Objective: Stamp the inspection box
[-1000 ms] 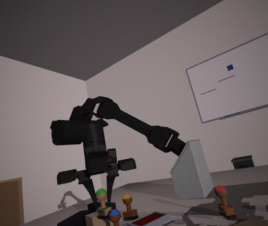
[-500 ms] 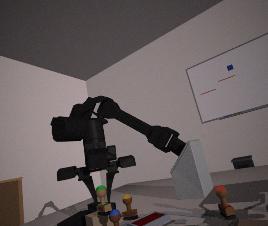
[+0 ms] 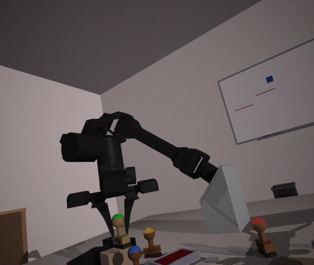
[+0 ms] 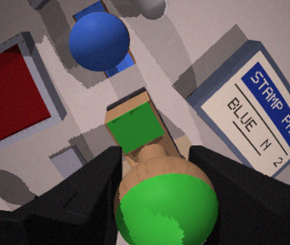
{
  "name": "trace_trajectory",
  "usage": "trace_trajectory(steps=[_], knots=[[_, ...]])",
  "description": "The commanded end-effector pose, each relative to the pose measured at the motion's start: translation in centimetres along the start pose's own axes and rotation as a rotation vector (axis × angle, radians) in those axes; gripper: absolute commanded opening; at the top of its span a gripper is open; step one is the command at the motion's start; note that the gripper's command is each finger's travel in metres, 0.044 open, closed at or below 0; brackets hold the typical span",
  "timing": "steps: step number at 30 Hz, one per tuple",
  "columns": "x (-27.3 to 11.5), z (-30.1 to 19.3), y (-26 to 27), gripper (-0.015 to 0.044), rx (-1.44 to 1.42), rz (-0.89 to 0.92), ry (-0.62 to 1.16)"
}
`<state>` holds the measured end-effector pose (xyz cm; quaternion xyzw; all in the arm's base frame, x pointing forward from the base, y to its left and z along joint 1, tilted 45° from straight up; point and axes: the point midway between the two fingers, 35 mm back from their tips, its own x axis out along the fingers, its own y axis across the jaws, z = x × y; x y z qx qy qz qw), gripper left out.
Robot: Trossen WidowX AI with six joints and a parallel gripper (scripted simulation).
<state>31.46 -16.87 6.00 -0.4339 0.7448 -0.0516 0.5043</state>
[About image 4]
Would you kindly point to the tan box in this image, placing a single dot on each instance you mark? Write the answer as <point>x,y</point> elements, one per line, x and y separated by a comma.
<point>183,144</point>

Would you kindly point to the white rounded cylinder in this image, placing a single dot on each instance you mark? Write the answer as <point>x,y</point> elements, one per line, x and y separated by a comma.
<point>151,9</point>

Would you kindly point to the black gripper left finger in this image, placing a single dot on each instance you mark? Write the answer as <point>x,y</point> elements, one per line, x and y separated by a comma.
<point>77,211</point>

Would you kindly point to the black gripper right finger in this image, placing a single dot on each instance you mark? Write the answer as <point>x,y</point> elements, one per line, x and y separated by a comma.
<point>254,209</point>

